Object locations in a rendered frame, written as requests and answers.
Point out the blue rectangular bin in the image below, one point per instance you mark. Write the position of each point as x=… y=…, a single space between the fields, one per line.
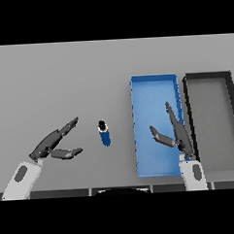
x=155 y=126

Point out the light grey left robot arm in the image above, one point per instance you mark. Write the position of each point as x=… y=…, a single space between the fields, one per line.
x=22 y=179

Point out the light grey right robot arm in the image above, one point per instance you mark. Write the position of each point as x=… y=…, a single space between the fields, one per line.
x=194 y=175

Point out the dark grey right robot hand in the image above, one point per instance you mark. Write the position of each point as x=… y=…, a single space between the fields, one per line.
x=180 y=133

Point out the dark grey rectangular bin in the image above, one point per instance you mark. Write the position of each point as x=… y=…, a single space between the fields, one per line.
x=213 y=123

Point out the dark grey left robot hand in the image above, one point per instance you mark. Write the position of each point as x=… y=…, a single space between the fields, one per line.
x=49 y=142

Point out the blue pipe with dark end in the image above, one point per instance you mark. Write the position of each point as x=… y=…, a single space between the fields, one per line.
x=104 y=133

